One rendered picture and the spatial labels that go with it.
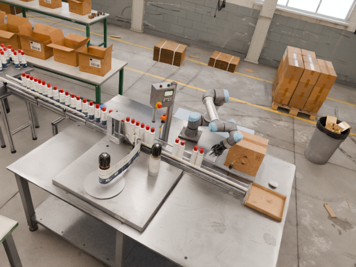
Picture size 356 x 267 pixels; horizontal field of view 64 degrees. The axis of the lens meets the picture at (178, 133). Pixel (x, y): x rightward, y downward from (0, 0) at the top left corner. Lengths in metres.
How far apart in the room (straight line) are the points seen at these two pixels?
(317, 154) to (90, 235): 3.32
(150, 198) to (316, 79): 4.07
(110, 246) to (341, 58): 6.67
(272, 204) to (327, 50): 5.69
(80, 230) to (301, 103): 4.35
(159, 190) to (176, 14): 6.15
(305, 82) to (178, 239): 4.11
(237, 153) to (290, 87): 3.18
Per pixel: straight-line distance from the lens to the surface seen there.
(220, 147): 2.23
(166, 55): 6.45
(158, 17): 8.06
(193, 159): 2.46
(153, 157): 2.24
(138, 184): 2.28
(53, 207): 3.03
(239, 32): 7.62
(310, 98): 5.69
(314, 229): 3.79
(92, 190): 2.23
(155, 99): 2.34
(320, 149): 4.59
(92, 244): 2.76
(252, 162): 2.58
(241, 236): 2.24
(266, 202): 2.53
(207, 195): 2.38
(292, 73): 5.45
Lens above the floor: 2.57
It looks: 37 degrees down
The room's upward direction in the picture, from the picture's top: 11 degrees clockwise
